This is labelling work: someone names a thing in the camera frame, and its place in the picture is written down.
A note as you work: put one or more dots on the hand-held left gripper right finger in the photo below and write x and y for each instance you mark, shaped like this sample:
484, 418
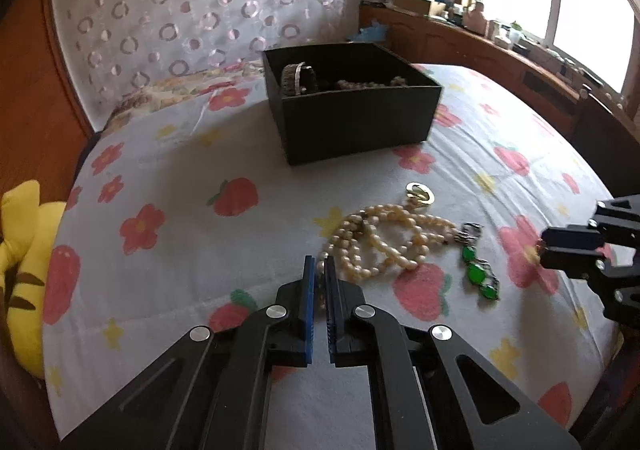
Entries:
330, 320

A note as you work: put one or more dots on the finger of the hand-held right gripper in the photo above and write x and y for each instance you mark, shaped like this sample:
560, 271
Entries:
570, 262
570, 237

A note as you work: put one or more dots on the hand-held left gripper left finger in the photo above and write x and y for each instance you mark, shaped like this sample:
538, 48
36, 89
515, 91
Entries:
310, 310

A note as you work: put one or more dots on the black square storage box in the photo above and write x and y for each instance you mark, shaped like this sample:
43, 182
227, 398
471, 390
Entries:
350, 125

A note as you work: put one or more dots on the wide silver bangle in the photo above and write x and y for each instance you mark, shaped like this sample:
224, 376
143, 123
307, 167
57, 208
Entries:
290, 80

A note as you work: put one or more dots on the dark wooden chair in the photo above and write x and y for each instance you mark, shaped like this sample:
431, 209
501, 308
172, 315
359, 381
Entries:
600, 130

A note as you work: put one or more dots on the wooden cabinet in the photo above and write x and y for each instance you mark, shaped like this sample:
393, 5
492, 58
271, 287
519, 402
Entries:
450, 42

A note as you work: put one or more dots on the window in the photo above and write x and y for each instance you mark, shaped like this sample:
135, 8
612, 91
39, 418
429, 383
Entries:
590, 5

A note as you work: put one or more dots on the pink kettle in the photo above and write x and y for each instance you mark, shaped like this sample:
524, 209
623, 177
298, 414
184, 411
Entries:
475, 17

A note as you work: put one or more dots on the floral blanket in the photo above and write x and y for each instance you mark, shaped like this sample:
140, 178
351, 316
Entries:
150, 97

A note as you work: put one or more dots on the cardboard box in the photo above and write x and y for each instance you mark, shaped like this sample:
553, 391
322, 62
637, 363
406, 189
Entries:
415, 4

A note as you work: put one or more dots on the blue plastic bag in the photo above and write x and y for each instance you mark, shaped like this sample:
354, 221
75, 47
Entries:
370, 32

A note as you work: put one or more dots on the yellow plush toy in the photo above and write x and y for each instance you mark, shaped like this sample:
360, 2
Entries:
30, 240

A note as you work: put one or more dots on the wooden slatted wardrobe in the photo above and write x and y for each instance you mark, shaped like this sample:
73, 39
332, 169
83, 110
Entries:
30, 105

